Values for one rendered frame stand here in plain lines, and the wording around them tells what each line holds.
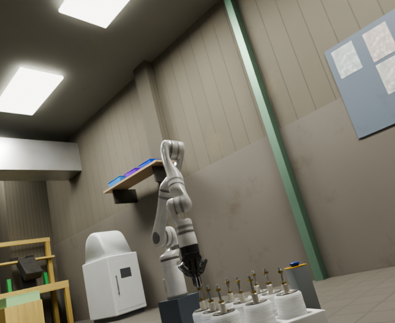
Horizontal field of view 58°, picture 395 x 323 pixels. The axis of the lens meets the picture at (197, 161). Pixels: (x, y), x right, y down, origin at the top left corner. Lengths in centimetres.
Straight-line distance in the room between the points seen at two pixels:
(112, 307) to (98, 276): 50
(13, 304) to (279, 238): 438
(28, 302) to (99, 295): 157
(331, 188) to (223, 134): 153
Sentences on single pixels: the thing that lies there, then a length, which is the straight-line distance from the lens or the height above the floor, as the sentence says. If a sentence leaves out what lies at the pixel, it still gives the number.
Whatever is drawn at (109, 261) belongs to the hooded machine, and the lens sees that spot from 531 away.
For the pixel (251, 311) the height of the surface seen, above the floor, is 24.
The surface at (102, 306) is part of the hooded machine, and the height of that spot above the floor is 23.
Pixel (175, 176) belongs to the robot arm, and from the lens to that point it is 154.
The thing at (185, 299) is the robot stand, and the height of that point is 29.
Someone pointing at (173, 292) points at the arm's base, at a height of 33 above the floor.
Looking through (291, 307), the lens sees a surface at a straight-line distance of 130.
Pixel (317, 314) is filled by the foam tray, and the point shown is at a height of 17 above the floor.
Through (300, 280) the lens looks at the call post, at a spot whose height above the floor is 26.
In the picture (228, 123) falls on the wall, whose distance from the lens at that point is 448.
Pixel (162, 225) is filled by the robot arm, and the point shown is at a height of 63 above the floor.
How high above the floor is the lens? 41
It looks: 16 degrees up
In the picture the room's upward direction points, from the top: 15 degrees counter-clockwise
